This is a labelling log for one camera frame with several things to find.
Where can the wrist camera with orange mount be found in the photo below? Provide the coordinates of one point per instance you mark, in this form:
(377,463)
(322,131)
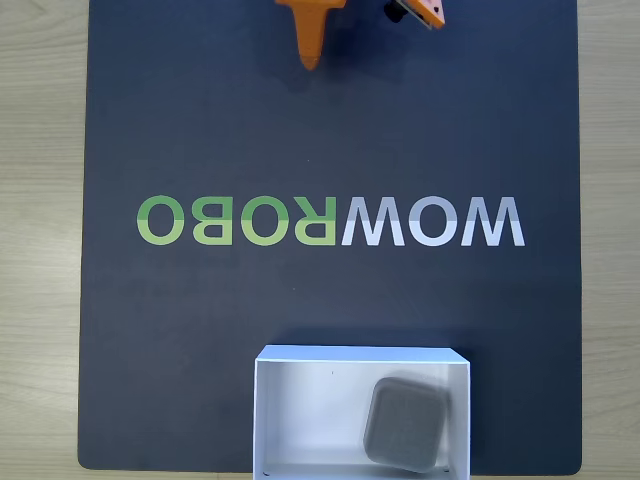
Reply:
(425,10)

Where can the grey case with gold emblem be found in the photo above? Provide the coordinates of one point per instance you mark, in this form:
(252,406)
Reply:
(405,425)

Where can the white open cardboard box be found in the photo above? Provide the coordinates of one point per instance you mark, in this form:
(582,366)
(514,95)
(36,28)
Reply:
(310,415)

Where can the dark mat with WOWROBO logo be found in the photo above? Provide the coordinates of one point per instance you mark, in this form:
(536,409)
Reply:
(250,150)

